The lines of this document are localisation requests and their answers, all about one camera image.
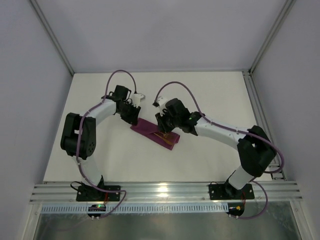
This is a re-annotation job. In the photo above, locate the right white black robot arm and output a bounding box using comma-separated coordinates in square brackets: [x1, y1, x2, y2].
[153, 97, 277, 199]

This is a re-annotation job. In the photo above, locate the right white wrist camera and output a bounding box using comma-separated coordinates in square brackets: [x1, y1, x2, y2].
[152, 96, 169, 116]

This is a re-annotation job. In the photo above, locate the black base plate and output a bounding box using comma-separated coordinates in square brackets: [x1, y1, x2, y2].
[76, 185, 120, 202]
[208, 182, 255, 200]

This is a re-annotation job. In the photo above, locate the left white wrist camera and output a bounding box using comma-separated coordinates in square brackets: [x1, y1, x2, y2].
[131, 93, 146, 108]

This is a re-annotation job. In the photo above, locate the corner aluminium post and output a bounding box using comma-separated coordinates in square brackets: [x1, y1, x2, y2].
[28, 0, 75, 77]
[248, 0, 296, 75]

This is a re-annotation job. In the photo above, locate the left corner aluminium post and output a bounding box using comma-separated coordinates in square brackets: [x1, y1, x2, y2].
[28, 0, 75, 77]

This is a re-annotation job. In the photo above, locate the right corner aluminium post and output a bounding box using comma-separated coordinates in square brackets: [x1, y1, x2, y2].
[248, 0, 296, 75]

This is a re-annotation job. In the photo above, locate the front aluminium rail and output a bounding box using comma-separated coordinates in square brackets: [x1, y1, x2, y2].
[29, 181, 303, 204]

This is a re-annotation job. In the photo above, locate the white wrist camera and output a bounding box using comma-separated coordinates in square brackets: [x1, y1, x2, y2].
[152, 96, 169, 116]
[131, 93, 146, 108]

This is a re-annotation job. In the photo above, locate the aluminium rail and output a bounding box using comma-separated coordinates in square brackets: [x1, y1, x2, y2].
[29, 181, 303, 204]
[242, 70, 287, 181]

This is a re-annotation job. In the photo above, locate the purple satin napkin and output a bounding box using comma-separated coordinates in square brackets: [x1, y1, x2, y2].
[130, 118, 180, 150]

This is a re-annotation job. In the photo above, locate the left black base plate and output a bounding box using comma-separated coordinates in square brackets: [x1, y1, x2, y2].
[76, 185, 120, 202]

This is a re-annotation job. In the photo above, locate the grey slotted cable duct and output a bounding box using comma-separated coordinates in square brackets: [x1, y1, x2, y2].
[40, 202, 229, 215]

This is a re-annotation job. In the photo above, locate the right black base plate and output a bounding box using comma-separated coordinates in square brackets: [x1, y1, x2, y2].
[208, 182, 255, 200]

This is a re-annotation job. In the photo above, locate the right side aluminium rail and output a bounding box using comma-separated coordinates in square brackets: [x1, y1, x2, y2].
[242, 70, 287, 181]

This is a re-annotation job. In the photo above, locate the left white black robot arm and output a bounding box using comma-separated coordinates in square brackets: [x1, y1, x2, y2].
[60, 85, 146, 192]

